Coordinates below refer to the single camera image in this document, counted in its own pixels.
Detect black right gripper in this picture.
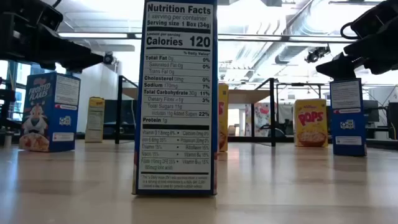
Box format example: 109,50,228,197
316,15,398,78

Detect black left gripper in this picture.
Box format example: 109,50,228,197
21,21,105,74

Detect blue Frosted Flakes cereal box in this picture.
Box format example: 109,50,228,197
329,77,368,157
132,0,218,196
18,72,81,153

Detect yellow Corn Pops cereal box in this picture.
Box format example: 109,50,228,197
293,98,329,148
217,82,229,152
84,96,106,144

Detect wooden shelf black metal legs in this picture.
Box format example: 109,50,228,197
114,75,277,147

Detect long ceiling light strip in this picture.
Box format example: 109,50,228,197
58,32,142,40

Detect black ceiling spotlight cluster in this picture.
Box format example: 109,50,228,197
304,45,331,64

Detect large dark-framed window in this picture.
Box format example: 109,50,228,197
0,58,74,133

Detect black monitor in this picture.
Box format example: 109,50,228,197
387,101,398,141
363,99,381,123

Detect dark cabinet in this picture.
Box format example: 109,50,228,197
103,98,137,135

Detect black equipment stand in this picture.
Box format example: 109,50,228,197
0,77,17,131

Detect red floral patterned cloth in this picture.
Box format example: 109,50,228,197
244,102,272,138

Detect round black ceiling camera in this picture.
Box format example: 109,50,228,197
102,52,116,66

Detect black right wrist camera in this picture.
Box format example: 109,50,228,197
350,3,389,39

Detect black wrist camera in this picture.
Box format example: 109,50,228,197
350,3,389,39
36,1,65,31

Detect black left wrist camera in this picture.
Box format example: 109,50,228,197
36,1,65,31

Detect ceiling light rail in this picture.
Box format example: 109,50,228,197
217,32,357,44

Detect white cylindrical post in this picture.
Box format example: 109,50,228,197
2,130,14,149

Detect black aluminium table frame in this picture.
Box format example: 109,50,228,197
0,130,398,151

